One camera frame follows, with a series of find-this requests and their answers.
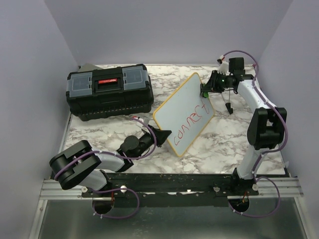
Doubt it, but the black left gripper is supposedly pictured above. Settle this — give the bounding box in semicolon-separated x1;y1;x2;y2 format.
133;125;172;160

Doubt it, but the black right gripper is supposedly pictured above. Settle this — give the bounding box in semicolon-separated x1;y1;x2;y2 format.
201;71;232;94

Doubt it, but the green whiteboard eraser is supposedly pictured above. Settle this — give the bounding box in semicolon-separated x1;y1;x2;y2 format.
200;84;210;98

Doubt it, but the yellow framed whiteboard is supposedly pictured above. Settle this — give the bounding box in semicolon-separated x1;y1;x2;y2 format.
153;73;215;157

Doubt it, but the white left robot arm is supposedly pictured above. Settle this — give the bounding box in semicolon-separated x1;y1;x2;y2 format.
49;125;171;197

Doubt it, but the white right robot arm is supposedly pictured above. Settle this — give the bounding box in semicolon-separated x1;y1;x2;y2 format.
200;55;288;195

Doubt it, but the black plastic toolbox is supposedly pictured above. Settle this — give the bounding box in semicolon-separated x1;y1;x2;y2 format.
66;64;154;121

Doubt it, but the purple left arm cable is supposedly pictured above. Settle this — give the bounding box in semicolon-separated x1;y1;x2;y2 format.
54;117;158;220

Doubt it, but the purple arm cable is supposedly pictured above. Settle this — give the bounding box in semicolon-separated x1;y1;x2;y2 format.
54;117;158;220
221;50;289;217

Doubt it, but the black wire whiteboard stand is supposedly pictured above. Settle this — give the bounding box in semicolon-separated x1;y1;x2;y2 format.
221;88;234;115

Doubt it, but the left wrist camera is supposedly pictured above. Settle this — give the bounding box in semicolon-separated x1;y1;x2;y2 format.
133;116;149;125

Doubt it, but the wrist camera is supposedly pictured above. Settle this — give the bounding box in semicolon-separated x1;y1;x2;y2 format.
217;55;229;75
133;116;149;125

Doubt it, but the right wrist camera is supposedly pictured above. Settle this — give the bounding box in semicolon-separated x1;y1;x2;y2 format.
217;55;229;75

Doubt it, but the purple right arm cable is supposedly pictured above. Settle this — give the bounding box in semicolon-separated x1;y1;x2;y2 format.
221;50;289;217

